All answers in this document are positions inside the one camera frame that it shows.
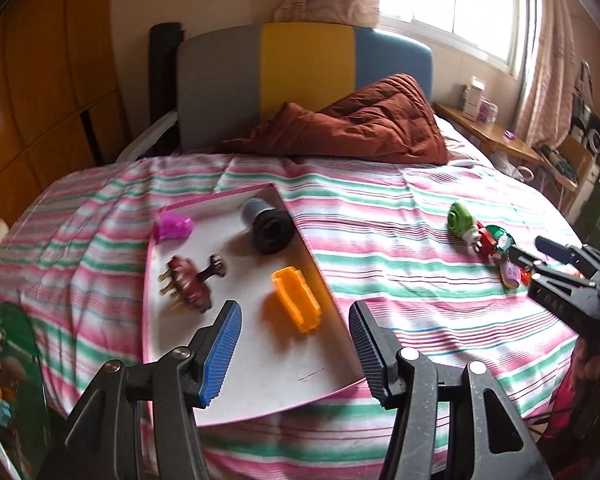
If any purple box on table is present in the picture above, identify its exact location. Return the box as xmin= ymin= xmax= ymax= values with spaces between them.
xmin=477 ymin=98 xmax=498 ymax=125

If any rust brown quilt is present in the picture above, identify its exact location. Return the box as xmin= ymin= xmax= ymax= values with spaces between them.
xmin=218 ymin=74 xmax=449 ymax=166

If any grey yellow blue headboard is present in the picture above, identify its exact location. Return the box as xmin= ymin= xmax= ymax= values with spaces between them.
xmin=176 ymin=23 xmax=432 ymax=152

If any magenta plastic cup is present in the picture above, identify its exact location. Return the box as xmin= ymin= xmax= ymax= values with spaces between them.
xmin=152 ymin=208 xmax=194 ymax=244

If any wooden wardrobe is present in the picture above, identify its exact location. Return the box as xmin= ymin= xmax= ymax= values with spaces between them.
xmin=0 ymin=0 xmax=132 ymax=224

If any green white plug timer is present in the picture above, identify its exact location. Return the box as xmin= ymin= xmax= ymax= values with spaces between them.
xmin=446 ymin=202 xmax=480 ymax=245

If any green plastic spool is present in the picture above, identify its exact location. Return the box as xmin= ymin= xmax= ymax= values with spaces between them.
xmin=486 ymin=224 xmax=516 ymax=254

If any window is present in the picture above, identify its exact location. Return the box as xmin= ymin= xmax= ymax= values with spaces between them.
xmin=380 ymin=0 xmax=519 ymax=65

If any black grey cylinder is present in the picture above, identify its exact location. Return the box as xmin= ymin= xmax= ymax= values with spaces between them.
xmin=240 ymin=196 xmax=296 ymax=256

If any white box on table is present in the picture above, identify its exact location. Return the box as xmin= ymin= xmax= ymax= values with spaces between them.
xmin=462 ymin=76 xmax=486 ymax=120

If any red plastic toy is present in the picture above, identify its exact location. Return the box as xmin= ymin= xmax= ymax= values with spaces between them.
xmin=475 ymin=221 xmax=501 ymax=260

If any striped bed sheet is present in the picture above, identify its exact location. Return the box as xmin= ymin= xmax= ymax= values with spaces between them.
xmin=0 ymin=152 xmax=589 ymax=480

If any orange plastic box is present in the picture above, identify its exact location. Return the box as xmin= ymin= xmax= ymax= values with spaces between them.
xmin=271 ymin=266 xmax=322 ymax=334

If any wooden bedside table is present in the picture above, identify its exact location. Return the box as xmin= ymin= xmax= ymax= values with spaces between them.
xmin=432 ymin=102 xmax=542 ymax=166

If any white pillow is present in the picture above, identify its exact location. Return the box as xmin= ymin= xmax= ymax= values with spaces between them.
xmin=434 ymin=115 xmax=494 ymax=169

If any purple heart-shaped box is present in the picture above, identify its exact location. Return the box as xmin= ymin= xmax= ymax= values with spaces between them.
xmin=500 ymin=255 xmax=521 ymax=290

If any white pink-edged tray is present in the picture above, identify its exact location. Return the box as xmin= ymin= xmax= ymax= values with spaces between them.
xmin=142 ymin=184 xmax=363 ymax=427

